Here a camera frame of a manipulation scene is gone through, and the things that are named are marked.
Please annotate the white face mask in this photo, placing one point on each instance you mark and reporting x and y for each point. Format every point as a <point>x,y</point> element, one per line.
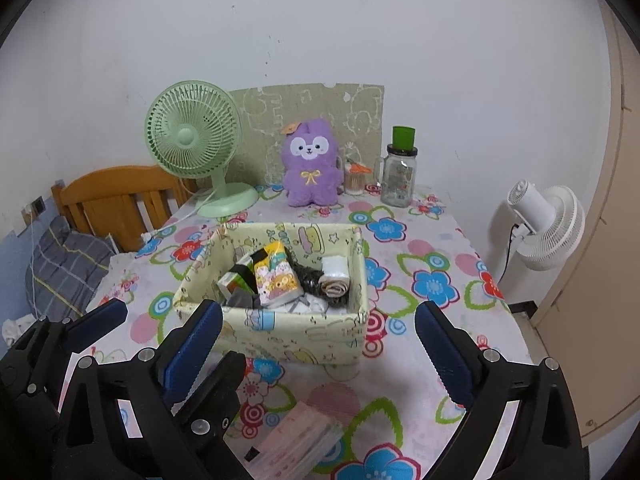
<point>317,306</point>

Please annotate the beige door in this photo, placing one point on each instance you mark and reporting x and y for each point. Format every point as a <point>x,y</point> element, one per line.
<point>615,210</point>

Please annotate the green printed wall board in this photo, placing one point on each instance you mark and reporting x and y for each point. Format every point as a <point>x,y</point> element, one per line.
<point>270,110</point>

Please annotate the yellow cartoon tissue pack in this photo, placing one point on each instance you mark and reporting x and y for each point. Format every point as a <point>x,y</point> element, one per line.
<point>277,280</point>

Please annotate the dark grey sock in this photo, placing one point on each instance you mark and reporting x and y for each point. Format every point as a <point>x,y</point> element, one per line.
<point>242,299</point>

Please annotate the black lace cloth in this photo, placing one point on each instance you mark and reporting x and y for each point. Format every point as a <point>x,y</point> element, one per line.
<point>310,280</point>

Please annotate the white cloth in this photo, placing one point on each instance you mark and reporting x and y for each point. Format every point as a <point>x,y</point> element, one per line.
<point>17,330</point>
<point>334,272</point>

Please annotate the crumpled white cloth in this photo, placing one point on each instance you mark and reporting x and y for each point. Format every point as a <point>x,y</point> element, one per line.
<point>17,330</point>

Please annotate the wall socket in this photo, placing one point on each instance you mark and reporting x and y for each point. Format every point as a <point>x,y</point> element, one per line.
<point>34,210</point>

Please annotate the grey plaid pillow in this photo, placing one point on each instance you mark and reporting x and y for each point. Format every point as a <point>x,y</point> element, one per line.
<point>65,265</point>

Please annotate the glass jar with green lid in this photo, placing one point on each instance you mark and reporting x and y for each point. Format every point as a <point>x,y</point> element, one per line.
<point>397,180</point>

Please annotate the green desk fan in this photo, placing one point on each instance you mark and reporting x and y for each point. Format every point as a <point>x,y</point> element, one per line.
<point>190,135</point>

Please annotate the small black tag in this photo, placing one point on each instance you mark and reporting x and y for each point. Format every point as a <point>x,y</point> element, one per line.
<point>252,455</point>

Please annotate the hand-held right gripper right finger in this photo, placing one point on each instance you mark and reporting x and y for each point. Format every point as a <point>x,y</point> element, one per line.
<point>440,355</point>

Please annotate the pink face mask pack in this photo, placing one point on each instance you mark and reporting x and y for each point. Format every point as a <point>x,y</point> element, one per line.
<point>300,440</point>

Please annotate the green orange tissue pack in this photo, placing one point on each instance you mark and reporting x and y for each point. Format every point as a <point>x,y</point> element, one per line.
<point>235,275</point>

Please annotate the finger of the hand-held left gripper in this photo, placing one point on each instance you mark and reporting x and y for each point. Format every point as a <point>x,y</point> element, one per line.
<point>100,320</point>
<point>220,395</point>

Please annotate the purple plush toy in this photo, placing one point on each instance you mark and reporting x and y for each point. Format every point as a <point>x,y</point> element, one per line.
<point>310,180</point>

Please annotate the cotton swab container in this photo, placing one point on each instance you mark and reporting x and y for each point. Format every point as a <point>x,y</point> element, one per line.
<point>355,180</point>

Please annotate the white standing fan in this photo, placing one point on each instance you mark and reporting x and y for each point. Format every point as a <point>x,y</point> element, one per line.
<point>550,225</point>

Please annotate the wooden bed headboard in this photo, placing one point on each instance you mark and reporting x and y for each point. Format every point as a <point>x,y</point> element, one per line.
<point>110,190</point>

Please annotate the yellow printed fabric storage box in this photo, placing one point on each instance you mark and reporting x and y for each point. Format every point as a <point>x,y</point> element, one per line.
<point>300,337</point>

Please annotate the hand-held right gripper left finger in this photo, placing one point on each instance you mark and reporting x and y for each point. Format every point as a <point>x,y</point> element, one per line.
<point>195,350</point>

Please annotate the floral tablecloth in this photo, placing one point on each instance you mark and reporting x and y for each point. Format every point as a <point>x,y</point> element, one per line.
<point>430,260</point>

